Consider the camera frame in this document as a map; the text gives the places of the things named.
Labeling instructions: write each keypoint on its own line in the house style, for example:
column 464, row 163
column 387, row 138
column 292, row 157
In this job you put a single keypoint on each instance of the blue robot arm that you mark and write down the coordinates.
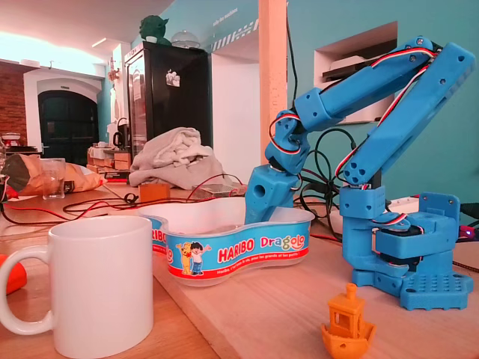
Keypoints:
column 374, row 93

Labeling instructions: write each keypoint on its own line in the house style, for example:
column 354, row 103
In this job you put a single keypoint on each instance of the translucent Haribo candy tub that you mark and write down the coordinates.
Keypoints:
column 239, row 254

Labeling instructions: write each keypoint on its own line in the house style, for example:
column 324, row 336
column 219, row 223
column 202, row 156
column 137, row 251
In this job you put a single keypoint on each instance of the grey metal grid box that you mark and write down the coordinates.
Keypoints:
column 217, row 190

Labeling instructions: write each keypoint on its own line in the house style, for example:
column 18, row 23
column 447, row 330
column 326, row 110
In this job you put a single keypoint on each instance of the crumpled grey cloth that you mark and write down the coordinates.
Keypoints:
column 176, row 157

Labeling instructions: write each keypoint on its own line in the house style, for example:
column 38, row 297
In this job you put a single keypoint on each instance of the light wooden base board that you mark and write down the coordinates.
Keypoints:
column 280, row 318

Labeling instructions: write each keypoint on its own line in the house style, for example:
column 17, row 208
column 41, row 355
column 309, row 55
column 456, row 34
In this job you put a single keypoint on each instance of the small wooden block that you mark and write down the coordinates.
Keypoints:
column 153, row 192

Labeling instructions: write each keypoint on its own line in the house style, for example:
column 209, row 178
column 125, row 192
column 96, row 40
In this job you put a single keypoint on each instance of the small fridge picture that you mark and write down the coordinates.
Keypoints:
column 173, row 78

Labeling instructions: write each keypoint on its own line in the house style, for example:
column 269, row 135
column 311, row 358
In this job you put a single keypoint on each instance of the orange printed toy boat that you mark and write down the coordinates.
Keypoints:
column 344, row 336

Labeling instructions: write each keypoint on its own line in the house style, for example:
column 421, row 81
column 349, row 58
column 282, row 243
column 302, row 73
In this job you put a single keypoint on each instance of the stacked wooden crates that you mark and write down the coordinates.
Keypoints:
column 119, row 161

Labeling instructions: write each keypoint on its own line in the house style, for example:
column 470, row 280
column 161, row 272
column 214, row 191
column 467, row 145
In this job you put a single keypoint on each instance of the glass dome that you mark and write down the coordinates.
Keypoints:
column 185, row 40

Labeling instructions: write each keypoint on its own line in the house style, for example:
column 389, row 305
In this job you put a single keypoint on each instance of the white ceramic mug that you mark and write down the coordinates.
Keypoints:
column 101, row 280

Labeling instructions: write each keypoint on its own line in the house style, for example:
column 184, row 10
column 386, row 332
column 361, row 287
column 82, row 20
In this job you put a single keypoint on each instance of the green figurine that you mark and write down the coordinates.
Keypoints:
column 153, row 30

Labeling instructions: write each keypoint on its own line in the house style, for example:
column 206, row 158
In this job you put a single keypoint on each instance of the red controller board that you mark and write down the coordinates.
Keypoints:
column 467, row 232

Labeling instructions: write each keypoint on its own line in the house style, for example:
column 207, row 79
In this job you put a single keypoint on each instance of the clear glass tumbler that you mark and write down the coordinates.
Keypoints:
column 52, row 179

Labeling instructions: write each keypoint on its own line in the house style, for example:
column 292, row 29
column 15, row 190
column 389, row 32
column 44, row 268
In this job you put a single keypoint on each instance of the dark arched door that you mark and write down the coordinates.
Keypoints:
column 67, row 127

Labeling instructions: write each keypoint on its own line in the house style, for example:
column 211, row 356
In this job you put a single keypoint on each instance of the brown snack bag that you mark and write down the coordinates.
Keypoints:
column 26, row 175

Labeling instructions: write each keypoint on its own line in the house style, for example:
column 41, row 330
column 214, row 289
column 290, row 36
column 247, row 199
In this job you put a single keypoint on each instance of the orange glasses case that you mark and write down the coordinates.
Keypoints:
column 13, row 278

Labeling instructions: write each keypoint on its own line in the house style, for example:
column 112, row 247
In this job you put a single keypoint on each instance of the wooden camera post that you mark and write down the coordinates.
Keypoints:
column 273, row 56

